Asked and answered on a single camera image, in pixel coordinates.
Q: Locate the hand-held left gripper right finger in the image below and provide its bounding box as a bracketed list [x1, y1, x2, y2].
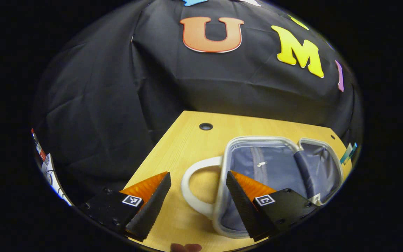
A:
[225, 170, 319, 243]

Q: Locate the white suitcase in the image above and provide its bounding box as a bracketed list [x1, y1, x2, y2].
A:
[181, 135, 344, 240]

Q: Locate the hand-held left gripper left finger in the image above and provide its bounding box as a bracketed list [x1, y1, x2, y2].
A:
[79, 171, 172, 243]

